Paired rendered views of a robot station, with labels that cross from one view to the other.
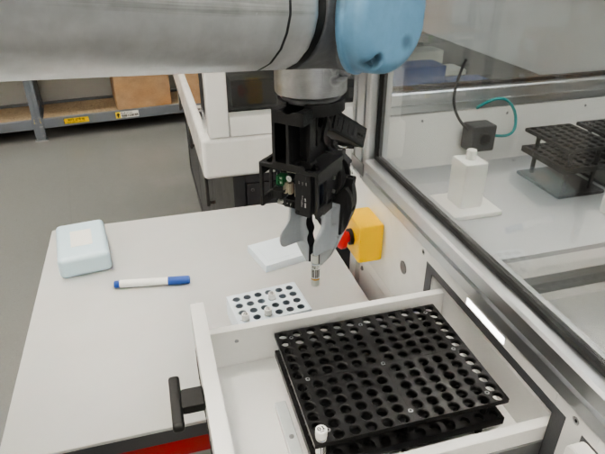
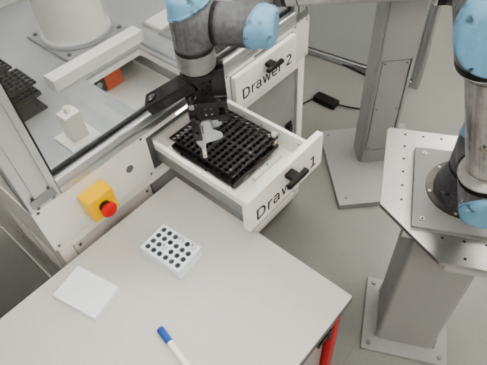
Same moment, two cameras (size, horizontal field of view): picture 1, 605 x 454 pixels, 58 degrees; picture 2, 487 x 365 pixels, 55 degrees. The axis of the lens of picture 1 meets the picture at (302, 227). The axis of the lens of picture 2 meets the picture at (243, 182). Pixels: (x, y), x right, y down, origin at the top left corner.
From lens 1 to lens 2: 1.17 m
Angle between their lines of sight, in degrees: 85
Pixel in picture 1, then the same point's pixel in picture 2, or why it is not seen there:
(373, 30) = not seen: outside the picture
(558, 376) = not seen: hidden behind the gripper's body
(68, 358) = (277, 334)
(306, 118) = (219, 63)
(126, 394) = (275, 279)
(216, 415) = (298, 152)
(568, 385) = not seen: hidden behind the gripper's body
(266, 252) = (100, 298)
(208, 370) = (281, 168)
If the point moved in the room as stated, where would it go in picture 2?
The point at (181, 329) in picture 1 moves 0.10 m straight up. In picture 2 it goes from (211, 295) to (205, 272)
